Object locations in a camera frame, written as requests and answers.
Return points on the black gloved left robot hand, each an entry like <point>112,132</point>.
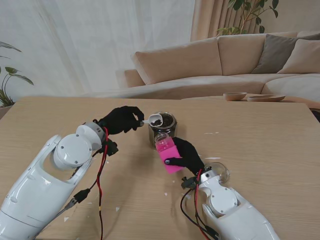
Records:
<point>120,121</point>

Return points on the glass jar of coffee beans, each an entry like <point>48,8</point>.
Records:
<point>170,130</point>

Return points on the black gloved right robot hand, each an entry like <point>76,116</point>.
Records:
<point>190,156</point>

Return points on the shallow wooden plate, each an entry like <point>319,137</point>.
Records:
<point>267,98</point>

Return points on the white sheer curtain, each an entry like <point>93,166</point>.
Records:
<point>100,37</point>

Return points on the clear glass jar lid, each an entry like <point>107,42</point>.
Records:
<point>222,171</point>

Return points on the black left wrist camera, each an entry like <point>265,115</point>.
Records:
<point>111,148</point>

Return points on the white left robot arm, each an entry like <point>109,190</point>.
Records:
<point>37,190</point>

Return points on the pale green large-leaf houseplant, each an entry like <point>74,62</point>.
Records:
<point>13,70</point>

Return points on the pink square coffee jar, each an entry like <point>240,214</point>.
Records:
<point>172,162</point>

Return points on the dark green leafy tree plant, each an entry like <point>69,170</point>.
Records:
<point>238,3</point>

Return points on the white plastic measuring spoon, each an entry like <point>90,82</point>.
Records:
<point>156,119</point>

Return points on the beige pleated curtain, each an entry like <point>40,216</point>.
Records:
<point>210,17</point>

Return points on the small wooden bowl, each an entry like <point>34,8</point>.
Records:
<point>235,96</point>

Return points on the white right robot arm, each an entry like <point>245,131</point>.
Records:
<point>237,215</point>

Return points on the beige fabric sofa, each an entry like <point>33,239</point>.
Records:
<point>180,62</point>

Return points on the beige sofa cushion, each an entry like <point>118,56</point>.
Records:
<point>305,60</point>

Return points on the grey sofa cushion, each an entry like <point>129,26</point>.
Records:
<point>272,55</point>

